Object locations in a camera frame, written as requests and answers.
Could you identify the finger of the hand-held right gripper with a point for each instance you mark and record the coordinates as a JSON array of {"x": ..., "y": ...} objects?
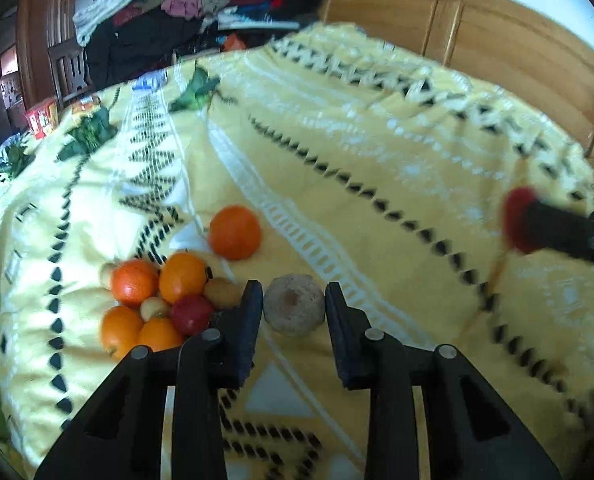
[{"x": 567, "y": 232}]

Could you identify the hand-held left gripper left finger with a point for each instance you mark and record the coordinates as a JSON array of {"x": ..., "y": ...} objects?
[{"x": 254, "y": 330}]

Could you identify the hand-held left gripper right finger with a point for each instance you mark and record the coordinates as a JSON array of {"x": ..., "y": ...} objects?
[{"x": 334, "y": 330}]

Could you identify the tan dimpled round fruit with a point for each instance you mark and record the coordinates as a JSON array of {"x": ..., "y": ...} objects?
[{"x": 293, "y": 307}]

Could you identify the red tomato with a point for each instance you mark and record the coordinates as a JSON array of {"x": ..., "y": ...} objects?
[{"x": 513, "y": 215}]

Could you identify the red apple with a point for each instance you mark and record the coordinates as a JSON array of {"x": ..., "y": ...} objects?
[{"x": 192, "y": 314}]

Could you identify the small orange tangerine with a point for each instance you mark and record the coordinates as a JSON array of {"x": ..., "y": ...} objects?
[
  {"x": 182, "y": 277},
  {"x": 134, "y": 282},
  {"x": 121, "y": 330},
  {"x": 159, "y": 335}
]

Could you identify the large round orange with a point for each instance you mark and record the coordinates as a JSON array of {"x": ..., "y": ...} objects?
[{"x": 234, "y": 232}]

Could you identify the yellow patterned blanket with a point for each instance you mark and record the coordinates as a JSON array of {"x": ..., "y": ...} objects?
[{"x": 327, "y": 160}]

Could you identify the wooden headboard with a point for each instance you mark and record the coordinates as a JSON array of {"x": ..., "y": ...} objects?
[{"x": 502, "y": 40}]

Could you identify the green leafy vegetable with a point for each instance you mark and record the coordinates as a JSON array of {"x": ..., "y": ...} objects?
[
  {"x": 197, "y": 90},
  {"x": 89, "y": 132},
  {"x": 12, "y": 159}
]

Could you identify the plastic water bottle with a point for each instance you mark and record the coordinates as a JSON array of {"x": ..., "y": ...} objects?
[{"x": 149, "y": 81}]

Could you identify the yellow snack packet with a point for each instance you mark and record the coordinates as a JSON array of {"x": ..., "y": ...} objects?
[{"x": 87, "y": 107}]

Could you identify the orange plastic bag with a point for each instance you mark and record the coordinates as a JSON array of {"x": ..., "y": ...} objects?
[{"x": 234, "y": 42}]

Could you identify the red snack box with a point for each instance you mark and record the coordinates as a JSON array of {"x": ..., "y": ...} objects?
[{"x": 42, "y": 119}]

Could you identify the pile of clothes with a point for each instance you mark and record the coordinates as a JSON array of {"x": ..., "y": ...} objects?
[{"x": 127, "y": 45}]

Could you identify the wooden chair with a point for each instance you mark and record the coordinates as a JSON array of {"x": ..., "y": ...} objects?
[{"x": 69, "y": 75}]

